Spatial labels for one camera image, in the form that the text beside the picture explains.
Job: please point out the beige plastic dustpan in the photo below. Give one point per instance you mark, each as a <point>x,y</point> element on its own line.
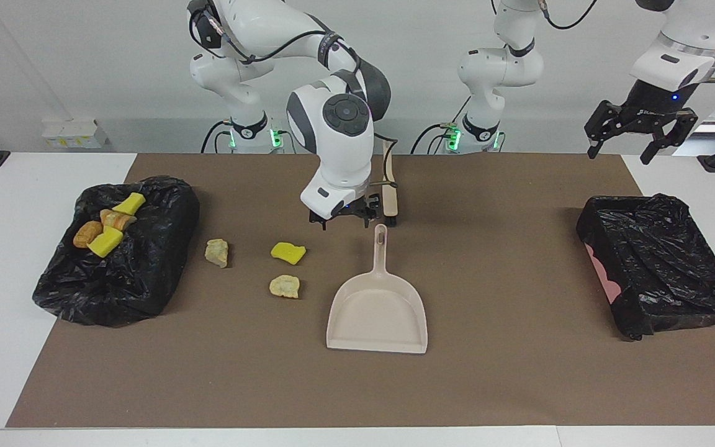
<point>376,316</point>

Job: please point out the black trash bag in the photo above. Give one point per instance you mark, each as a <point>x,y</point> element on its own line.
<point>134,279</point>
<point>661,261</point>

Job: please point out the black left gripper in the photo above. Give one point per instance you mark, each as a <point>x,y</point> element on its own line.
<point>649,102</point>

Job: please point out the pink bin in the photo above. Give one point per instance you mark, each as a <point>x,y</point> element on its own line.
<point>606,282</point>

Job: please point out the yellow waisted sponge piece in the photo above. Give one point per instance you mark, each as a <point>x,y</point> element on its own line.
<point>129,203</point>

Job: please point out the brown table mat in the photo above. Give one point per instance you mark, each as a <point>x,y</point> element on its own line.
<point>395,385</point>

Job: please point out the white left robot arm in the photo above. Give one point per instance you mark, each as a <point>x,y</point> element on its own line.
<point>500,68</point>

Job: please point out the white wall power strip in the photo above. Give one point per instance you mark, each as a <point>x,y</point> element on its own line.
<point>72,135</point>

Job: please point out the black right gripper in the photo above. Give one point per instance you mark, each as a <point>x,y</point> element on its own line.
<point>348,210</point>

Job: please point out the yellow sponge wedge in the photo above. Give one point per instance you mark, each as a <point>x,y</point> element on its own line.
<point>288,252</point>

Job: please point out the beige hand brush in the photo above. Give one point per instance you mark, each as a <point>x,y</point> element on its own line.
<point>390,202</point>

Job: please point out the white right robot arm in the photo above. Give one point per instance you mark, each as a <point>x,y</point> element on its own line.
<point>339,155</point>

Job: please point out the brown bread roll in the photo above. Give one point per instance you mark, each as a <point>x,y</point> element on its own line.
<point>87,234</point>

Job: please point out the yellow notched sponge block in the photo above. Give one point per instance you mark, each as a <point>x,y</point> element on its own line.
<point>106,242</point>

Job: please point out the pale round snack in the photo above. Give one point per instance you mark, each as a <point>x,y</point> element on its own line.
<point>285,286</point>

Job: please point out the striped orange bread piece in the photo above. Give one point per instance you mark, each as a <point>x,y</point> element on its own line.
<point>118,220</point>

